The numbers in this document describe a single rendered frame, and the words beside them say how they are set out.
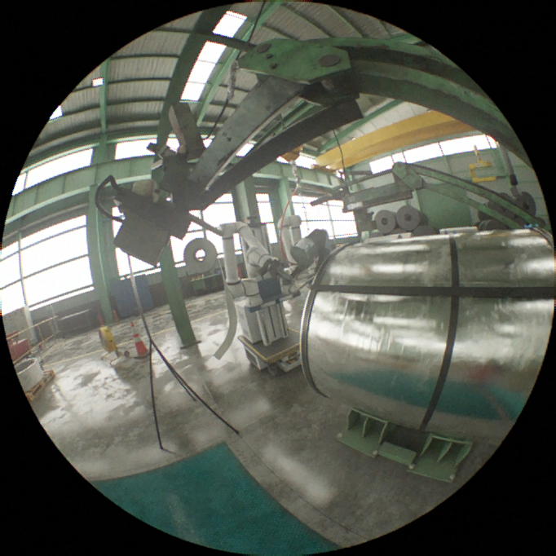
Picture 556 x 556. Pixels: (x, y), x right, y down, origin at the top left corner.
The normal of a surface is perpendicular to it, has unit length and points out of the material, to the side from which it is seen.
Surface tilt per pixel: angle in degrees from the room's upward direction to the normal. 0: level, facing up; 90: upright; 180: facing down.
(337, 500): 0
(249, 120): 130
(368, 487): 0
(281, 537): 0
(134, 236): 91
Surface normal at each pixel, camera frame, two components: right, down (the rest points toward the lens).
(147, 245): 0.60, 0.00
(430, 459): -0.19, -0.97
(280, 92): -0.36, 0.80
